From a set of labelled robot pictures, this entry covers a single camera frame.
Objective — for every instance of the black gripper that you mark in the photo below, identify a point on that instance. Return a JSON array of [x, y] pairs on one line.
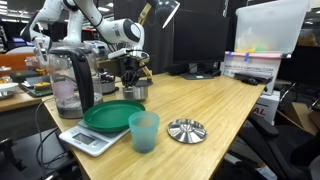
[[133, 65]]

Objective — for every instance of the small silver pot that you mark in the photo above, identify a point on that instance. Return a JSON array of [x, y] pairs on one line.
[[136, 93]]

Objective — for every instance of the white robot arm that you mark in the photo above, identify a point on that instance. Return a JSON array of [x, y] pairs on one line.
[[110, 30]]

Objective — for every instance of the stainless steel pot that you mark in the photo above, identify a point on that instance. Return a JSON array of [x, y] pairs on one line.
[[108, 85]]

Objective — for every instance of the silver pot lid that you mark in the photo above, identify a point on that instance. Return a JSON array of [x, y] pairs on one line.
[[186, 131]]

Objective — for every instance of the green round plate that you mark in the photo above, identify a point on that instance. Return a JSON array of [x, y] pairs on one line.
[[113, 115]]

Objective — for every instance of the teal plastic cup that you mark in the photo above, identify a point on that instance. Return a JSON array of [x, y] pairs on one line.
[[144, 133]]

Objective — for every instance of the white kitchen scale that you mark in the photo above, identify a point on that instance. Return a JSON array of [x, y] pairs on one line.
[[90, 140]]

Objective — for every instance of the black computer monitor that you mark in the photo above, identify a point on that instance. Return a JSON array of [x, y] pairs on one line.
[[200, 36]]

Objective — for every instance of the yellow green sponge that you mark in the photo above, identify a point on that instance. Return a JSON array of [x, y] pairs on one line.
[[41, 86]]

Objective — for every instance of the black computer mouse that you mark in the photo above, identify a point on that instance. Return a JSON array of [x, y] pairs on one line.
[[250, 81]]

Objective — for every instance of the white bowl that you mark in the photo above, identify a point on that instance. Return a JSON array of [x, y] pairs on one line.
[[7, 87]]

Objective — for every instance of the white box red letters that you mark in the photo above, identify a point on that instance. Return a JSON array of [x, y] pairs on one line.
[[268, 108]]

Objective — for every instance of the clear plastic storage bin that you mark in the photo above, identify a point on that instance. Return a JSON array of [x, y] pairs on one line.
[[270, 26]]

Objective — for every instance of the black office chair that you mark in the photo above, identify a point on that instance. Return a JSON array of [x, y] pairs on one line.
[[276, 146]]

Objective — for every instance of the brown cardboard box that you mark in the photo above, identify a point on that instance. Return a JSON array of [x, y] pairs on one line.
[[300, 116]]

